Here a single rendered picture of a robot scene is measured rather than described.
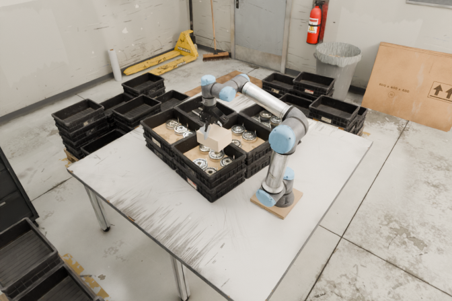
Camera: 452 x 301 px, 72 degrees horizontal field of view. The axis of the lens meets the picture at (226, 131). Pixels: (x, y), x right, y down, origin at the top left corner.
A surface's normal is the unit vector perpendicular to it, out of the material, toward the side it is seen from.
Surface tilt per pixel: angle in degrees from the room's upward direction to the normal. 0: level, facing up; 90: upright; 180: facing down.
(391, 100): 73
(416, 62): 82
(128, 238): 0
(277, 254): 0
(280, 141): 83
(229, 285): 0
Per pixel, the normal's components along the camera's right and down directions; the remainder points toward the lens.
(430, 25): -0.62, 0.46
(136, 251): -0.02, -0.82
